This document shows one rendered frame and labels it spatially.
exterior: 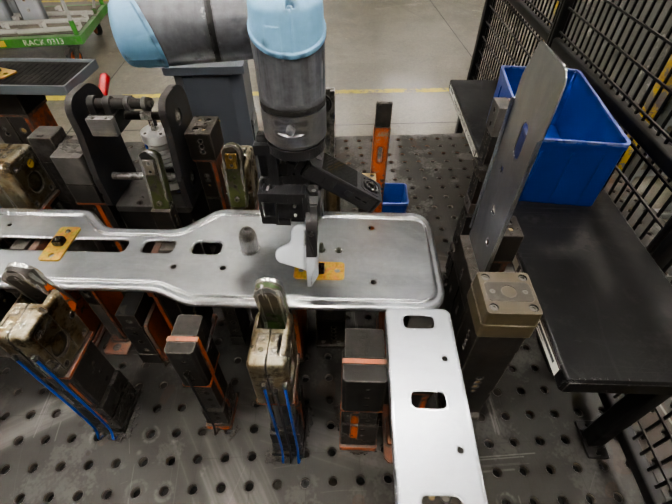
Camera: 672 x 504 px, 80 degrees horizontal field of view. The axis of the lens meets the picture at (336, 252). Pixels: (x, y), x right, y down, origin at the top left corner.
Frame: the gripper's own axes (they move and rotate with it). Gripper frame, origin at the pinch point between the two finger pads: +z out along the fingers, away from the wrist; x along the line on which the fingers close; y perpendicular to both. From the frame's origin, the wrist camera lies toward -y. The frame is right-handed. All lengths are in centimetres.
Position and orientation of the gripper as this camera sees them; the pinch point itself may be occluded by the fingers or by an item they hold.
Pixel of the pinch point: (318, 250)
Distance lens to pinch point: 63.6
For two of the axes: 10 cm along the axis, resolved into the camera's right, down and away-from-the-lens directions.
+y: -10.0, -0.2, 0.2
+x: -0.3, 7.2, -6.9
